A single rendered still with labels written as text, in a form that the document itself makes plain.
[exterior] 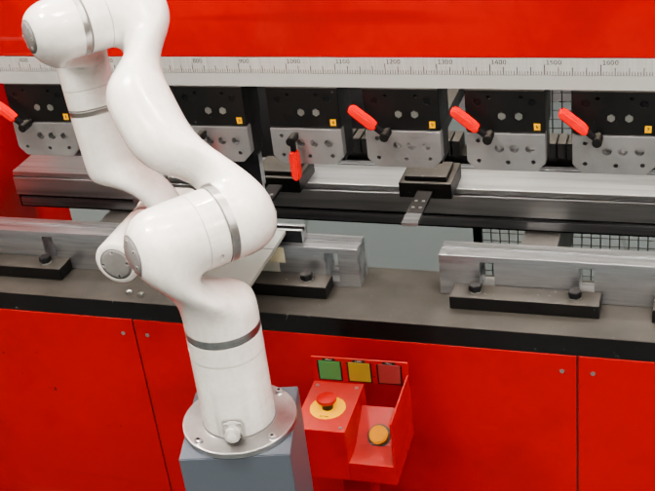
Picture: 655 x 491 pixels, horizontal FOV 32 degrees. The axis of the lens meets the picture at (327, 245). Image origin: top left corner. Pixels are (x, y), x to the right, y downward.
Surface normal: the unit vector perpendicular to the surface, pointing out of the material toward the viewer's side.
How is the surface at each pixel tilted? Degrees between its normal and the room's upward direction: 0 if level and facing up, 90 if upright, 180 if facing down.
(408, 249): 0
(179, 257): 84
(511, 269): 90
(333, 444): 90
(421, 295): 0
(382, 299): 0
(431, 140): 90
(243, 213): 59
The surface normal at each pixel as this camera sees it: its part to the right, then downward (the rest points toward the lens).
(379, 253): -0.11, -0.87
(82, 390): -0.29, 0.50
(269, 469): -0.05, 0.50
